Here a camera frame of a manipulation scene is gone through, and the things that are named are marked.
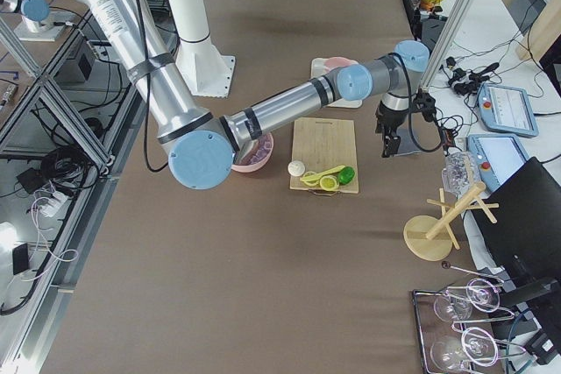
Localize yellow plastic knife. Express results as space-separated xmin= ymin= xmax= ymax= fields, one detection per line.
xmin=318 ymin=165 xmax=345 ymax=178

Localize clear wine glass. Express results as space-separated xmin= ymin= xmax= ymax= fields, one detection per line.
xmin=430 ymin=327 xmax=499 ymax=373
xmin=433 ymin=278 xmax=500 ymax=322

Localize small pink bowl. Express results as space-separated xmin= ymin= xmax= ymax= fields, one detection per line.
xmin=324 ymin=57 xmax=358 ymax=72

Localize bamboo cutting board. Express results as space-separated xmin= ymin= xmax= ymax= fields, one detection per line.
xmin=292 ymin=117 xmax=359 ymax=194

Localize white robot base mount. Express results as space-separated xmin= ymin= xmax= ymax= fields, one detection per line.
xmin=168 ymin=0 xmax=236 ymax=98

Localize lemon slice under knife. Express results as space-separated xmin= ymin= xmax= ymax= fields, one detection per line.
xmin=300 ymin=171 xmax=321 ymax=187

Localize grey folded cloth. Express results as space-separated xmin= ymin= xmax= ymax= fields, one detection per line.
xmin=395 ymin=126 xmax=422 ymax=157

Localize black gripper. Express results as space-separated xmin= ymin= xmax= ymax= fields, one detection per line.
xmin=375 ymin=104 xmax=408 ymax=158

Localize large pink ice bowl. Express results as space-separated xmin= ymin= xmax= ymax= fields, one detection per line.
xmin=231 ymin=133 xmax=274 ymax=173

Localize black monitor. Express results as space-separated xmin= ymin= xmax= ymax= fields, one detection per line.
xmin=481 ymin=156 xmax=561 ymax=305

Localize beige rabbit tray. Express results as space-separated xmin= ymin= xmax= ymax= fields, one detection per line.
xmin=310 ymin=58 xmax=362 ymax=109

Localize wooden stand with round base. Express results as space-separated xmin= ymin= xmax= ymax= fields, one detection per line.
xmin=403 ymin=181 xmax=499 ymax=261

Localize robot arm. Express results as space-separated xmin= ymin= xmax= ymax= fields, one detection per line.
xmin=77 ymin=0 xmax=430 ymax=189
xmin=1 ymin=0 xmax=63 ymax=42

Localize clear ice cubes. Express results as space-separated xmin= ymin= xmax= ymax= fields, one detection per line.
xmin=245 ymin=134 xmax=273 ymax=166

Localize green lime toy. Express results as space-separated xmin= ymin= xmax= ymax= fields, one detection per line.
xmin=337 ymin=166 xmax=356 ymax=185

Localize blue teach pendant tablet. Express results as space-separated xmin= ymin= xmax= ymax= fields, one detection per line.
xmin=478 ymin=82 xmax=539 ymax=138

